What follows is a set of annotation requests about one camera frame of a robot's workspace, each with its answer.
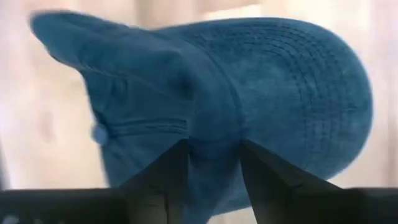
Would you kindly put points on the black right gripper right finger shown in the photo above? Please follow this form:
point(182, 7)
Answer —
point(273, 186)

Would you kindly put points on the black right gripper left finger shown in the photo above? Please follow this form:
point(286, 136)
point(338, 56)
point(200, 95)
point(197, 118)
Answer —
point(164, 180)

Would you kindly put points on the blue denim cap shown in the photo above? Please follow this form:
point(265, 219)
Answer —
point(236, 87)

